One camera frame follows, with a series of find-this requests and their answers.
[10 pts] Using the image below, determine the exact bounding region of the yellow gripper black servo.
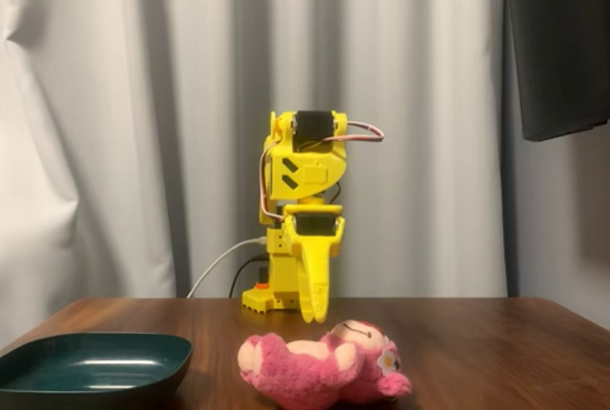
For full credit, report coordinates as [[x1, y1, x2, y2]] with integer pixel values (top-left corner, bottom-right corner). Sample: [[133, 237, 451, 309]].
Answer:
[[283, 203, 347, 325]]

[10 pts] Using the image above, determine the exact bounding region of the pink strawberry bear plush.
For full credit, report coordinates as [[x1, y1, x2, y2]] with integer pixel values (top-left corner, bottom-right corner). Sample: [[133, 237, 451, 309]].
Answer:
[[236, 318, 414, 410]]

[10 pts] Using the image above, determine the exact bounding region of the dark green square bin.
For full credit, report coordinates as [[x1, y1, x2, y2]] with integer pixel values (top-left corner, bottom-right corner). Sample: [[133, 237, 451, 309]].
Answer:
[[0, 331, 194, 410]]

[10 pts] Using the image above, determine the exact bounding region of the white curtain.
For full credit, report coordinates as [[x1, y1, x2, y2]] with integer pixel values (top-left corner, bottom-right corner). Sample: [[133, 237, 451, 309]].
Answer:
[[0, 0, 523, 349]]

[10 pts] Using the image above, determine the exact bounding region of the black monitor corner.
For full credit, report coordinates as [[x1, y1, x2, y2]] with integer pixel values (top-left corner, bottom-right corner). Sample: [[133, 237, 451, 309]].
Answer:
[[502, 0, 610, 143]]

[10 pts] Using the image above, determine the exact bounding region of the black power cable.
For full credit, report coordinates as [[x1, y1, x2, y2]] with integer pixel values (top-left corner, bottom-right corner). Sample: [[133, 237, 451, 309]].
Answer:
[[228, 252, 268, 299]]

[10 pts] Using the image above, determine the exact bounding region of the white power cable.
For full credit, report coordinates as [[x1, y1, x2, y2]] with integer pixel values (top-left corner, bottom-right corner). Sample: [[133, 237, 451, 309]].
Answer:
[[186, 236, 269, 299]]

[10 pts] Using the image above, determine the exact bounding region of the red white servo wire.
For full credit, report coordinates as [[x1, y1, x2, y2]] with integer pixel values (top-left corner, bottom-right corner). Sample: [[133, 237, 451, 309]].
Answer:
[[341, 120, 385, 145]]

